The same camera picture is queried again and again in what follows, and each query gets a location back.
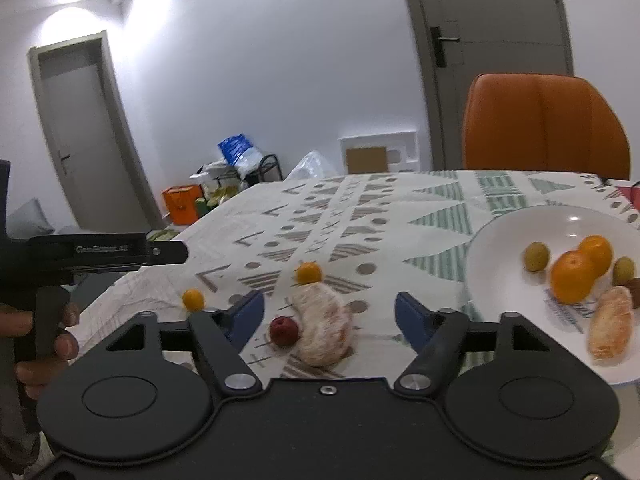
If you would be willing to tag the clear plastic bag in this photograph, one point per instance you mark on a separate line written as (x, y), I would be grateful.
(310, 166)

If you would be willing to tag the grey interior door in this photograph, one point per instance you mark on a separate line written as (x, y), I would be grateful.
(85, 135)

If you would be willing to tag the orange leather chair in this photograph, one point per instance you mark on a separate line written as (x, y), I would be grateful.
(540, 125)

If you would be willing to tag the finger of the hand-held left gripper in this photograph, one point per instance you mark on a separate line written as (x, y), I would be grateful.
(167, 252)

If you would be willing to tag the yellow-green round fruit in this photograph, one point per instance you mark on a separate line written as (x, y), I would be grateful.
(536, 256)
(624, 270)

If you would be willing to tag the white ceramic plate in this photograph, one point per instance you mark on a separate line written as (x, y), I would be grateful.
(500, 270)

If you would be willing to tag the brown cardboard piece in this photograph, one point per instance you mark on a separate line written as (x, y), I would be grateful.
(366, 160)

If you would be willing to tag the large peeled pomelo piece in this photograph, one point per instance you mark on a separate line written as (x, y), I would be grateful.
(322, 325)

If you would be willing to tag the bread roll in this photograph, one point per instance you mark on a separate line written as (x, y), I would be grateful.
(610, 325)

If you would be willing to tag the small orange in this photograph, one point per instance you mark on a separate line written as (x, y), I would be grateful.
(193, 299)
(308, 273)

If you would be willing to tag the dark brown round fruit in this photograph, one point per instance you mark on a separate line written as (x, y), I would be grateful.
(635, 294)

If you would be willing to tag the white foam packaging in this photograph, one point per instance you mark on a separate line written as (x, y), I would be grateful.
(405, 147)

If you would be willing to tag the black metal rack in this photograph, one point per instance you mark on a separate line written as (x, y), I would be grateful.
(272, 170)

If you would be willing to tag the person's left hand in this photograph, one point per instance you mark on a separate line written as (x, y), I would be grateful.
(67, 346)

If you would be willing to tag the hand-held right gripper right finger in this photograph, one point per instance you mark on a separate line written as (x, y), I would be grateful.
(412, 320)

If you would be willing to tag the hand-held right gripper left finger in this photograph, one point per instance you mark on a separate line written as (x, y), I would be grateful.
(246, 319)

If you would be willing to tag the large orange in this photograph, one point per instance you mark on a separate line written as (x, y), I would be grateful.
(571, 279)
(599, 252)

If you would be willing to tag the orange box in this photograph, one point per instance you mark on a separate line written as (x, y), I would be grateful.
(181, 206)

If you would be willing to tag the blue plastic bag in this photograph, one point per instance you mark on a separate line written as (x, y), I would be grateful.
(237, 152)

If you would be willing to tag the red plum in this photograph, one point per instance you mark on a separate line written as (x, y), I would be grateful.
(284, 331)

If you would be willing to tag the patterned white tablecloth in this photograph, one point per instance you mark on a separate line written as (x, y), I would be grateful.
(380, 220)

